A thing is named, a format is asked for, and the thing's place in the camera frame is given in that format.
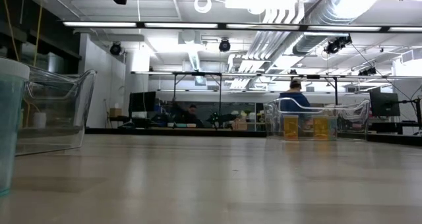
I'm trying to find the orange pill bottle white cap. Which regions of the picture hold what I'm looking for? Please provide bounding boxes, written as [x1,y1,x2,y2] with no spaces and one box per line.
[313,115,330,141]
[283,115,299,141]

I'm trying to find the black monitor on arm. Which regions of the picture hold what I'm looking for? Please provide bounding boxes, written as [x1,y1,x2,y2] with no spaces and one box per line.
[369,91,402,118]

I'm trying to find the clear plastic bin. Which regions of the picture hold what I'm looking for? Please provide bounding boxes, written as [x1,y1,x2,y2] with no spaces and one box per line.
[262,98,371,142]
[15,64,98,156]

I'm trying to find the long ceiling light strip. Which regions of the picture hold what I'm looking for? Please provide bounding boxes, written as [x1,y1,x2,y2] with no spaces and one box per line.
[62,21,422,33]

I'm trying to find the black ceiling spotlight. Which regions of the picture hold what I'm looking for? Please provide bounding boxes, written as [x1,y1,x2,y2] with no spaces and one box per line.
[109,42,123,56]
[218,38,231,53]

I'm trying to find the black computer monitor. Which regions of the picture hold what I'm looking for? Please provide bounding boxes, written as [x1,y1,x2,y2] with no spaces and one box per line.
[128,91,157,115]

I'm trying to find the person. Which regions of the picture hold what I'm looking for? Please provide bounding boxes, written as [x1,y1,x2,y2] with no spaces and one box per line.
[278,79,313,126]
[171,100,204,128]

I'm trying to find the white cup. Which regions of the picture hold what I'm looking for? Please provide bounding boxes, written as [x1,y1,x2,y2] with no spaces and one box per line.
[32,111,47,129]

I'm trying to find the white ring lamp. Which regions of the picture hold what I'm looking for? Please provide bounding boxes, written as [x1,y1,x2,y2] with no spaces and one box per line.
[193,0,212,14]

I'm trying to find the yellow extension cable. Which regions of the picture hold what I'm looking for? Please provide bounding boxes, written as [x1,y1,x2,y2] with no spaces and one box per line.
[1,0,44,67]

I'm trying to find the distant black workstation frame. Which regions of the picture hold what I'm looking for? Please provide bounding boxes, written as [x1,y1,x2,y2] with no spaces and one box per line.
[171,71,340,118]

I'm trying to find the black metal table frame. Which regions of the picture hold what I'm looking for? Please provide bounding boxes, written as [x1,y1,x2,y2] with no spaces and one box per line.
[84,127,422,148]

